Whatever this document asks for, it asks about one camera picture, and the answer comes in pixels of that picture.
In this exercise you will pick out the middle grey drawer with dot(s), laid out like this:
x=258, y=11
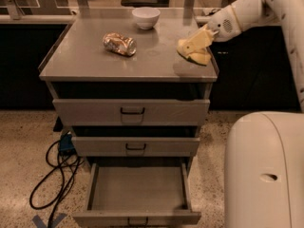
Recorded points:
x=135, y=146

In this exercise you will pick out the yellow sponge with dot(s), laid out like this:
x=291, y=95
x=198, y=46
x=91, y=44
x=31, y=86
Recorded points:
x=200, y=57

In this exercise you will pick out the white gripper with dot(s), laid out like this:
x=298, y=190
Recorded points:
x=222, y=27

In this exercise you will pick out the crushed aluminium can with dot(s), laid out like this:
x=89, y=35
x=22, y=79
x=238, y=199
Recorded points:
x=120, y=44

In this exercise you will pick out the blue power box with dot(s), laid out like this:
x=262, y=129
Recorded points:
x=65, y=146

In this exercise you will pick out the top grey drawer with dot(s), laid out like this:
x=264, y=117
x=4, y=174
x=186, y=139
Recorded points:
x=98, y=112

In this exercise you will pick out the bottom grey open drawer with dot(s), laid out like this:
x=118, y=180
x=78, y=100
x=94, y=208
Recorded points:
x=137, y=193

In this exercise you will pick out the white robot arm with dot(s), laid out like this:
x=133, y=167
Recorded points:
x=264, y=155

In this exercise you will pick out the white ceramic bowl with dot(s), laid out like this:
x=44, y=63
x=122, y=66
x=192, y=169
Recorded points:
x=146, y=17

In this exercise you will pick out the grey metal drawer cabinet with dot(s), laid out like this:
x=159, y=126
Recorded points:
x=81, y=68

